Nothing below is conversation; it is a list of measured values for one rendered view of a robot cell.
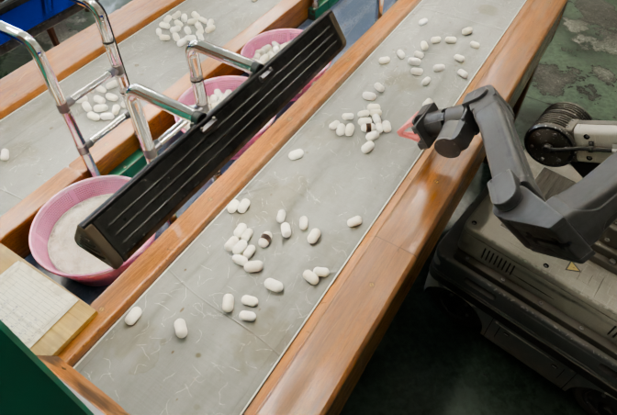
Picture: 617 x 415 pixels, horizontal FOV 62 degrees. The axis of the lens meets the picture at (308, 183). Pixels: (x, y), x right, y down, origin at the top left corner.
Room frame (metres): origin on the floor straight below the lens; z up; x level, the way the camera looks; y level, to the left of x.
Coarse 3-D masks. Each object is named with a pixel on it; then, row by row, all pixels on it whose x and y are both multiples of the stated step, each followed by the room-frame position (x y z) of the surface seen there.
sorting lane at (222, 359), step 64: (448, 0) 1.61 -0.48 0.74; (512, 0) 1.61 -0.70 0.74; (384, 64) 1.25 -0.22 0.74; (448, 64) 1.25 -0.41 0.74; (320, 128) 0.97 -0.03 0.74; (256, 192) 0.76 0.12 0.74; (320, 192) 0.76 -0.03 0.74; (384, 192) 0.76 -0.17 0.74; (192, 256) 0.58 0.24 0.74; (256, 256) 0.58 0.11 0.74; (320, 256) 0.58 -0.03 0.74; (192, 320) 0.44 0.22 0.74; (256, 320) 0.44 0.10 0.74; (128, 384) 0.32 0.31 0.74; (192, 384) 0.32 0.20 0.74; (256, 384) 0.32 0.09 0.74
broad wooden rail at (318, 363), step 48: (528, 0) 1.60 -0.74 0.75; (528, 48) 1.29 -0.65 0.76; (432, 144) 0.90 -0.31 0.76; (480, 144) 0.89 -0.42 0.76; (432, 192) 0.73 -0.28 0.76; (384, 240) 0.61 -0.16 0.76; (432, 240) 0.67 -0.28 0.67; (336, 288) 0.50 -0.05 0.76; (384, 288) 0.49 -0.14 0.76; (336, 336) 0.40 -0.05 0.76; (288, 384) 0.31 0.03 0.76; (336, 384) 0.31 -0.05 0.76
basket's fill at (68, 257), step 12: (84, 204) 0.73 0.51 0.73; (96, 204) 0.73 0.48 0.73; (72, 216) 0.70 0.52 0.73; (84, 216) 0.70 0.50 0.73; (60, 228) 0.66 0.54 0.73; (72, 228) 0.66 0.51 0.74; (60, 240) 0.63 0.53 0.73; (72, 240) 0.63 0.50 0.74; (48, 252) 0.60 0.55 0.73; (60, 252) 0.60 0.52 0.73; (72, 252) 0.60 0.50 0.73; (84, 252) 0.60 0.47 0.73; (60, 264) 0.57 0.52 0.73; (72, 264) 0.57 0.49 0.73; (84, 264) 0.57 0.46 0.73; (96, 264) 0.57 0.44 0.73
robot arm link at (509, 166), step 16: (496, 96) 0.78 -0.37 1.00; (480, 112) 0.76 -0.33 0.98; (496, 112) 0.73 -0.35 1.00; (512, 112) 0.78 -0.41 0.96; (480, 128) 0.71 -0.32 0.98; (496, 128) 0.68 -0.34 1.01; (512, 128) 0.68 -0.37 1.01; (496, 144) 0.63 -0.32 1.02; (512, 144) 0.61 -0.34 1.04; (496, 160) 0.59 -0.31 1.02; (512, 160) 0.56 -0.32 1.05; (496, 176) 0.51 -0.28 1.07; (512, 176) 0.49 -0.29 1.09; (528, 176) 0.51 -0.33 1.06; (496, 192) 0.47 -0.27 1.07; (512, 192) 0.45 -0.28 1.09
